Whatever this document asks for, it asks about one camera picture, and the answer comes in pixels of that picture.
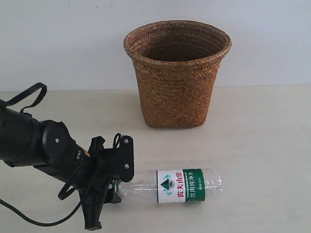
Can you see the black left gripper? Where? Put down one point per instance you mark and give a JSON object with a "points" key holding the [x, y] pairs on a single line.
{"points": [[103, 166]]}

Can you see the clear plastic bottle green label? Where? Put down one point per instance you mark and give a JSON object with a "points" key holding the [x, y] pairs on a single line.
{"points": [[166, 186]]}

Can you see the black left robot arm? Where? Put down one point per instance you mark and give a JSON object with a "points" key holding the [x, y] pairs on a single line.
{"points": [[48, 147]]}

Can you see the brown woven straw basket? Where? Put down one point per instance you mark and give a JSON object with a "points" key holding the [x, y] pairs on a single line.
{"points": [[176, 64]]}

